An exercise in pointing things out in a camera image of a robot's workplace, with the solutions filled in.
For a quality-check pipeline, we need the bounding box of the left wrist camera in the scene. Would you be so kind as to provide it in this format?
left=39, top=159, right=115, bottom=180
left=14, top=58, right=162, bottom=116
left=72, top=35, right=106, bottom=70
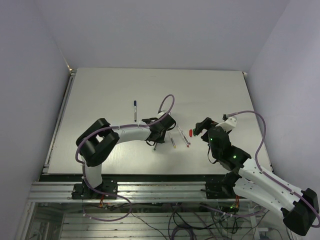
left=157, top=111, right=171, bottom=119

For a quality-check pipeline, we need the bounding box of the yellow marker pen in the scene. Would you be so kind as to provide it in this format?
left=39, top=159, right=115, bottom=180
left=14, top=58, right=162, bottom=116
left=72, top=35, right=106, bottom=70
left=168, top=132, right=177, bottom=149

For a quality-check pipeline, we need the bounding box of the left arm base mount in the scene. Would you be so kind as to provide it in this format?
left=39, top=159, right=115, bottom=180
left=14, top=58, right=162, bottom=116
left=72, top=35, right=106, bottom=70
left=71, top=181, right=118, bottom=200

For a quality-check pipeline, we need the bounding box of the floor cable bundle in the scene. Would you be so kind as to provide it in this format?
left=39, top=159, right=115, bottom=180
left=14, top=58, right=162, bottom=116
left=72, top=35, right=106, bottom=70
left=82, top=199, right=276, bottom=240

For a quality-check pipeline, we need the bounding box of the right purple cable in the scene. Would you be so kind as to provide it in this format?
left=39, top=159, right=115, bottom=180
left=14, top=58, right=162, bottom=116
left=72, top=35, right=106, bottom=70
left=222, top=110, right=320, bottom=226

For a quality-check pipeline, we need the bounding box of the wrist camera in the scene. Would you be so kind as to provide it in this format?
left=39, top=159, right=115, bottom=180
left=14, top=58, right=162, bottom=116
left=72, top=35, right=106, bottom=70
left=216, top=114, right=237, bottom=132
left=157, top=111, right=171, bottom=119

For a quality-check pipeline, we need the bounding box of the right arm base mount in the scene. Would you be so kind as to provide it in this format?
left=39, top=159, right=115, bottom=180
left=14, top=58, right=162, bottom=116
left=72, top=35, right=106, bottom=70
left=200, top=172, right=240, bottom=199

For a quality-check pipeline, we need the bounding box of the aluminium frame rail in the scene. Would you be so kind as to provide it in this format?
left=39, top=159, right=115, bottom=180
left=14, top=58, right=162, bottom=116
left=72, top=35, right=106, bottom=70
left=27, top=181, right=235, bottom=203

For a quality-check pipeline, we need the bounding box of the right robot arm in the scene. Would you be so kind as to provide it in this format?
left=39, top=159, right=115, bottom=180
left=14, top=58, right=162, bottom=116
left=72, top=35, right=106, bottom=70
left=193, top=116, right=320, bottom=236

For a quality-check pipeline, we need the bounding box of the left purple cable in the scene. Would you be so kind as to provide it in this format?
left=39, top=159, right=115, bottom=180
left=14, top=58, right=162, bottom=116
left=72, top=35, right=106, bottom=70
left=74, top=94, right=175, bottom=198

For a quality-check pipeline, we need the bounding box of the blue marker pen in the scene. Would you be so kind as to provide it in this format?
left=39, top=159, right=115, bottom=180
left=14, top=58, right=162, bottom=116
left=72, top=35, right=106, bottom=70
left=133, top=102, right=138, bottom=122

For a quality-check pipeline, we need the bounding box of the purple marker pen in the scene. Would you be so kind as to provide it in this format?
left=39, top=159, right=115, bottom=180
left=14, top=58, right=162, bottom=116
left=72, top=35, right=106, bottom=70
left=177, top=125, right=191, bottom=145

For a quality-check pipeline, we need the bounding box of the purple cable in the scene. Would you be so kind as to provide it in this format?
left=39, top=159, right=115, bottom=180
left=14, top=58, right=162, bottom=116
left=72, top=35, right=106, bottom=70
left=222, top=110, right=320, bottom=226
left=74, top=94, right=175, bottom=198

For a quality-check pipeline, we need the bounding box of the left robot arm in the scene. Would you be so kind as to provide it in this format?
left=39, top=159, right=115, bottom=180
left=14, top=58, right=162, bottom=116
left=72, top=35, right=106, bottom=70
left=75, top=111, right=177, bottom=199

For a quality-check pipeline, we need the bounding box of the red marker pen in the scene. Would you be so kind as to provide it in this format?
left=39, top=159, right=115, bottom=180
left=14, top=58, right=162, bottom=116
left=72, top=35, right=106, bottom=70
left=178, top=129, right=190, bottom=148

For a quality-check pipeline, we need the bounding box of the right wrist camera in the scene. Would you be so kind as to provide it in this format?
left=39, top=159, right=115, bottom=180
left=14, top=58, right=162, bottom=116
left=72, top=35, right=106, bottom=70
left=216, top=114, right=237, bottom=132

